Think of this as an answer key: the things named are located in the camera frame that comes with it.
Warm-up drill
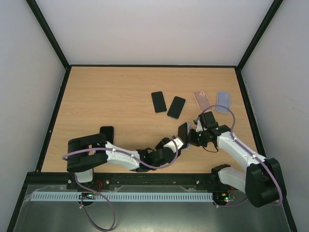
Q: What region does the pink phone case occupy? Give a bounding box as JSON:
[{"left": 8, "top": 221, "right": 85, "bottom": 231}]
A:
[{"left": 193, "top": 90, "right": 211, "bottom": 112}]

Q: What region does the black phone from pink case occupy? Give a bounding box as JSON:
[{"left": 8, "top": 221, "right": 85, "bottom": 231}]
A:
[{"left": 151, "top": 91, "right": 167, "bottom": 113}]

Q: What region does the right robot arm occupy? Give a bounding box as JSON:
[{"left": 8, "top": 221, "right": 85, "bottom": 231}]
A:
[{"left": 188, "top": 112, "right": 287, "bottom": 207}]

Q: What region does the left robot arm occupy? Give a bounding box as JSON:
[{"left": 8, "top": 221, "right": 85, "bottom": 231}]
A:
[{"left": 62, "top": 133, "right": 187, "bottom": 184}]

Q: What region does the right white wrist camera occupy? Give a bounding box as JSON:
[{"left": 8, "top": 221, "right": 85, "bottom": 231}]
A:
[{"left": 194, "top": 117, "right": 204, "bottom": 132}]

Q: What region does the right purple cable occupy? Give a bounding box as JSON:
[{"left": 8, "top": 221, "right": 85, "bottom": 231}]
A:
[{"left": 199, "top": 104, "right": 283, "bottom": 208}]

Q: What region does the purple cable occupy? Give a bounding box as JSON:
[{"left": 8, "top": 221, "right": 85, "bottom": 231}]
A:
[
  {"left": 199, "top": 104, "right": 283, "bottom": 208},
  {"left": 62, "top": 137, "right": 179, "bottom": 231}
]

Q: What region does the black cage frame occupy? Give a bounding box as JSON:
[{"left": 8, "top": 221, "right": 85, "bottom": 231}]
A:
[{"left": 0, "top": 0, "right": 309, "bottom": 232}]

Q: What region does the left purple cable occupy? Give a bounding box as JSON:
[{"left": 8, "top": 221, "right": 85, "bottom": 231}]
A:
[{"left": 62, "top": 137, "right": 179, "bottom": 231}]

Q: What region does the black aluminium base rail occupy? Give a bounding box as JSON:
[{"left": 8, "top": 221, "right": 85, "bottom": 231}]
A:
[{"left": 23, "top": 172, "right": 232, "bottom": 191}]

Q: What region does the slotted grey cable duct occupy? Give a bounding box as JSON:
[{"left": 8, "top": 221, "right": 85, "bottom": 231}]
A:
[{"left": 30, "top": 192, "right": 213, "bottom": 203}]

